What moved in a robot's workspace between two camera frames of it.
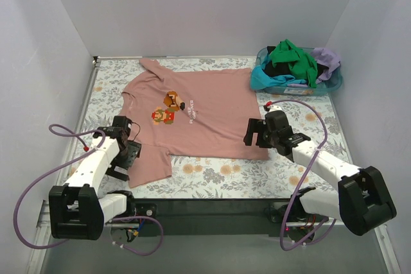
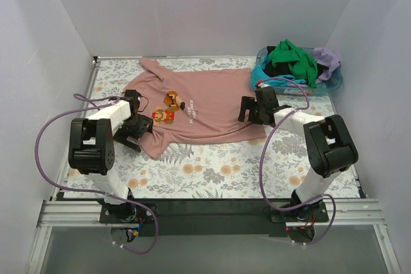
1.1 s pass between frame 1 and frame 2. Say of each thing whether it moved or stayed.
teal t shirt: stayed
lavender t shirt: stayed
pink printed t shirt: moved
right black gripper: moved
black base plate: stayed
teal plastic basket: stayed
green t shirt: stayed
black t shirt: stayed
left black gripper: moved
